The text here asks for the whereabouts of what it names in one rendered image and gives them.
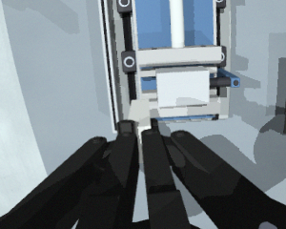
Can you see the white rectangular block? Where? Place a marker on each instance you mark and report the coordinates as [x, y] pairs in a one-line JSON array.
[[181, 86]]

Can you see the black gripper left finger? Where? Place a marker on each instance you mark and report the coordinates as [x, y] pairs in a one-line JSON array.
[[58, 201]]

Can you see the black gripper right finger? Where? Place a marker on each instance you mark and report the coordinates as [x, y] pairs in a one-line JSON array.
[[228, 198]]

